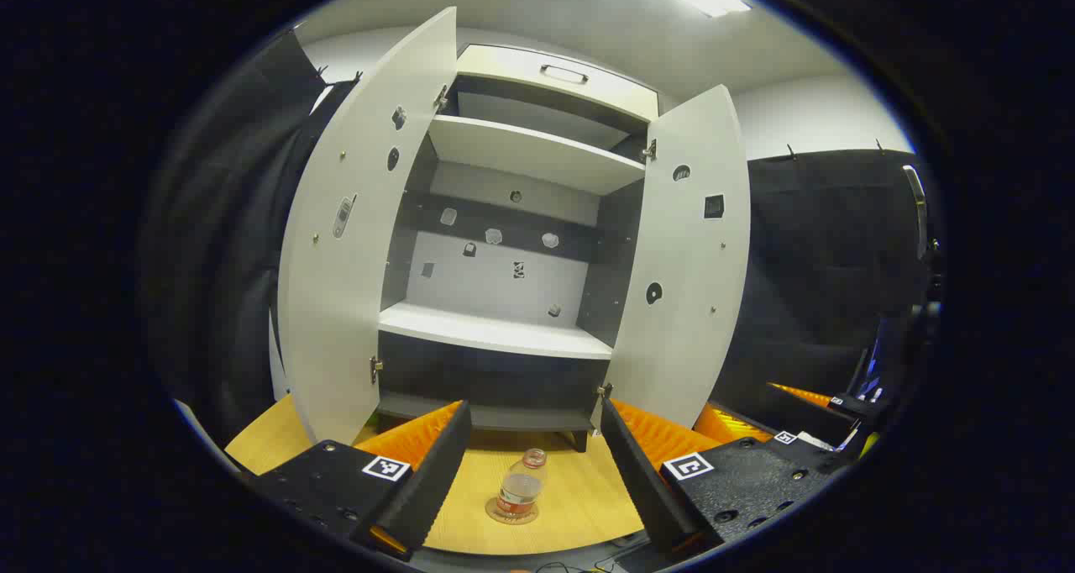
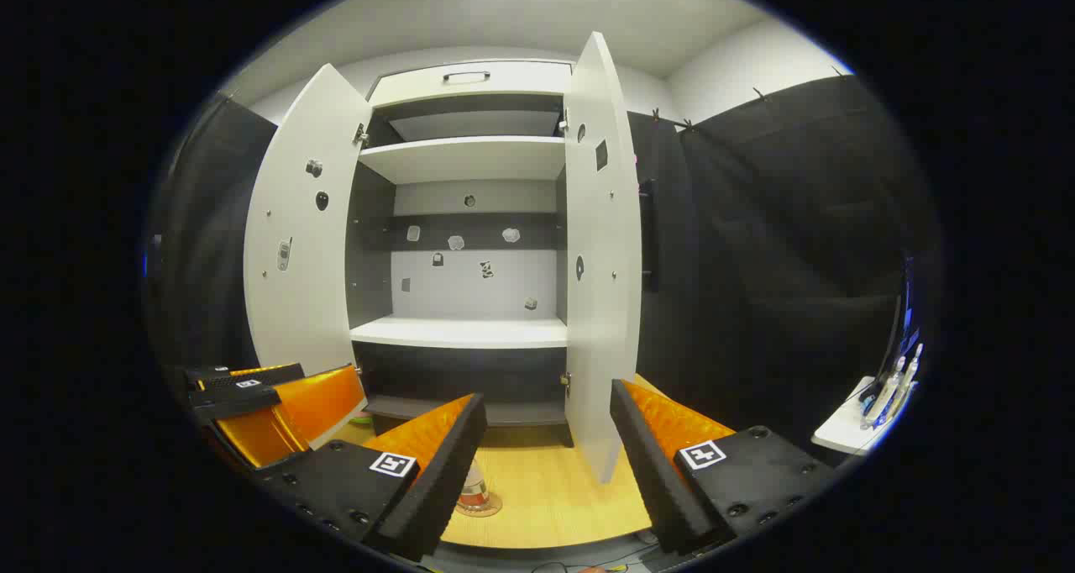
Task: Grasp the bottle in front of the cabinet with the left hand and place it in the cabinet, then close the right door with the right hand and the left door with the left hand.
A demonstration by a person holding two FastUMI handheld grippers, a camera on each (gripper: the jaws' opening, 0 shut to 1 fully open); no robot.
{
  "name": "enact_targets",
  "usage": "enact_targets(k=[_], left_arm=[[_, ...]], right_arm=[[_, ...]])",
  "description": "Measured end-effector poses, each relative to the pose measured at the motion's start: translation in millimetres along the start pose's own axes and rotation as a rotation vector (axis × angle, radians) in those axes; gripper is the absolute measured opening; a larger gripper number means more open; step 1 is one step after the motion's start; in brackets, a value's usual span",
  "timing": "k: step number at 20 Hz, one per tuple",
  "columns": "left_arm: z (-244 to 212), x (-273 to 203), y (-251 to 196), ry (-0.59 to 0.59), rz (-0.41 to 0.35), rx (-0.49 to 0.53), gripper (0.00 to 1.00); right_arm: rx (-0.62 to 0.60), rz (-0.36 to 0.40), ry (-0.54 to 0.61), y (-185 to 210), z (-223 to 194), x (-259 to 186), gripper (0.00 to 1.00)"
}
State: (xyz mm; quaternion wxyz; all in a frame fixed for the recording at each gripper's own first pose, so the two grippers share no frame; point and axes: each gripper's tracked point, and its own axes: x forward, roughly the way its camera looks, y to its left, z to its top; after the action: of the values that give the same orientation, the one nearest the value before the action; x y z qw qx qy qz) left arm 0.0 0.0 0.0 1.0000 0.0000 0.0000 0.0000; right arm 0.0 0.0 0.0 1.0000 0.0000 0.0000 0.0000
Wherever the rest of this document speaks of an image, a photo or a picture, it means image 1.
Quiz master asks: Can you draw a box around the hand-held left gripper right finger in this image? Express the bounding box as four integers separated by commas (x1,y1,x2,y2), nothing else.
598,395,851,557

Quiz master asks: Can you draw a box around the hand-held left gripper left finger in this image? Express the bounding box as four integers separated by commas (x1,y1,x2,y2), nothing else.
244,399,473,562

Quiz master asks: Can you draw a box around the clear plastic bottle red label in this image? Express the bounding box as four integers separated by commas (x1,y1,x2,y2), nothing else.
496,449,548,519

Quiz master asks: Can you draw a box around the white cabinet door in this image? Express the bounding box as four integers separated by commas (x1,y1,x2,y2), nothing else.
600,84,753,429
277,6,459,446

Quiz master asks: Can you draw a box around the round brown coaster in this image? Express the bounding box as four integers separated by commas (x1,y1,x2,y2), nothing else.
485,496,540,525

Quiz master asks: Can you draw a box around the black backdrop cloth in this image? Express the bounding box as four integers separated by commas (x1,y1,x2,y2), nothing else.
143,31,933,448

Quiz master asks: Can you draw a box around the white open cabinet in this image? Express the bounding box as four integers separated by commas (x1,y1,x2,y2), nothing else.
374,44,660,455

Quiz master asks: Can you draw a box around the white cabinet drawer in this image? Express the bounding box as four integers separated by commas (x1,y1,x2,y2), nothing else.
456,44,660,123

